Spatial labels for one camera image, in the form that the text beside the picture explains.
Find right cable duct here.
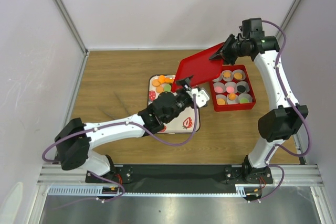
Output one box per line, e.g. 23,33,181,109
235,184,276,200

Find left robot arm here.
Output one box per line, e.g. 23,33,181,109
55,78,199,182

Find metal serving tongs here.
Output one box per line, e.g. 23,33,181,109
97,91,131,120

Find orange flower cookie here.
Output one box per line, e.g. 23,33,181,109
222,71,232,79

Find left cable duct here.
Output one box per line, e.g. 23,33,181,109
48,184,124,197

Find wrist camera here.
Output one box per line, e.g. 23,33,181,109
239,18,265,39
191,88,210,108

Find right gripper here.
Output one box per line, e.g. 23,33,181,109
208,34,249,66

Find round waffle cookie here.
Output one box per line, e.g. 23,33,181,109
217,98,226,105
234,72,243,80

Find green cookie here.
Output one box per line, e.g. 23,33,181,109
163,84,172,92
239,98,250,104

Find orange swirl cookie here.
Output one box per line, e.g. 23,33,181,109
227,93,237,101

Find pink cookie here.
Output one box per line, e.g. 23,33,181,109
214,86,223,93
226,86,235,94

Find waffle cookie top left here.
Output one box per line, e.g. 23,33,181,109
152,79,161,87

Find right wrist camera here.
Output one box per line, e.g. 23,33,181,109
239,18,265,39

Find red box lid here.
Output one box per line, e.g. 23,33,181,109
172,42,224,92

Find orange fish cookie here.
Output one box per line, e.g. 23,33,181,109
164,78,174,84

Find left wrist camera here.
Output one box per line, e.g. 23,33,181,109
191,88,210,108

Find plain orange round cookie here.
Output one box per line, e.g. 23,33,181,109
155,86,164,93

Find white strawberry tray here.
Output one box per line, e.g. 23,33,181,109
148,74,200,134

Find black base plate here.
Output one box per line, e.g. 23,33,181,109
85,164,274,194

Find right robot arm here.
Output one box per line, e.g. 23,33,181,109
210,35,308,184

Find cable duct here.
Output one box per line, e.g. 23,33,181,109
48,184,124,197
235,184,276,200

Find red cookie box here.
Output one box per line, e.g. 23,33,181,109
209,65,256,112

